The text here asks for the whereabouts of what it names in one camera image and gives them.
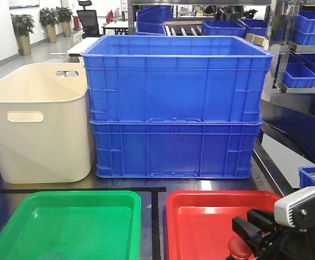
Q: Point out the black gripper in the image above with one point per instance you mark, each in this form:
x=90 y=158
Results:
x=270 y=240

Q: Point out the red round button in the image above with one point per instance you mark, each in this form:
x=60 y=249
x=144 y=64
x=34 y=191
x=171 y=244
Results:
x=238 y=249

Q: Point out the red plastic tray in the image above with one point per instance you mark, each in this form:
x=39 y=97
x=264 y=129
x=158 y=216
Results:
x=199 y=223

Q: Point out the blue bin right edge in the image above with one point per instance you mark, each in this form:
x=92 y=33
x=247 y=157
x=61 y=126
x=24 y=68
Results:
x=307 y=176

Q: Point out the lower stacked blue crate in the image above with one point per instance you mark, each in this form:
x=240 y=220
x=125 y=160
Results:
x=217 y=150

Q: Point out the stacked blue crate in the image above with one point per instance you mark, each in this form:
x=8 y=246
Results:
x=217 y=150
x=138 y=78

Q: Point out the upper stacked blue crate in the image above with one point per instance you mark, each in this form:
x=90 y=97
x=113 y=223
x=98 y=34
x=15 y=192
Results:
x=138 y=78

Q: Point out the green plastic tray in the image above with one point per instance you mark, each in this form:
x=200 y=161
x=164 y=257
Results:
x=74 y=225

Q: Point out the cream plastic basket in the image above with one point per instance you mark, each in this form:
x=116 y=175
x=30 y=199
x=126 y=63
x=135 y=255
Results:
x=45 y=134

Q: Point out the black office chair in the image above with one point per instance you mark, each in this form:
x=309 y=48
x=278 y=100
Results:
x=88 y=19

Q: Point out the potted plant right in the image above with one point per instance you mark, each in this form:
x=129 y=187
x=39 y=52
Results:
x=64 y=16

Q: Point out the potted plant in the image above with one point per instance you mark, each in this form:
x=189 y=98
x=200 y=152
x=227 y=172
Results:
x=23 y=26
x=64 y=16
x=48 y=18

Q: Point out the potted plant middle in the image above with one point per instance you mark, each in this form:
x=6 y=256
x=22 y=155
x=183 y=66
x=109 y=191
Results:
x=48 y=18

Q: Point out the potted plant left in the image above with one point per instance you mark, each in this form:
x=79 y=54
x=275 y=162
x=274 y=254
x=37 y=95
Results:
x=23 y=26

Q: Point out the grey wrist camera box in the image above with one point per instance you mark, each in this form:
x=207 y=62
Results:
x=297 y=210

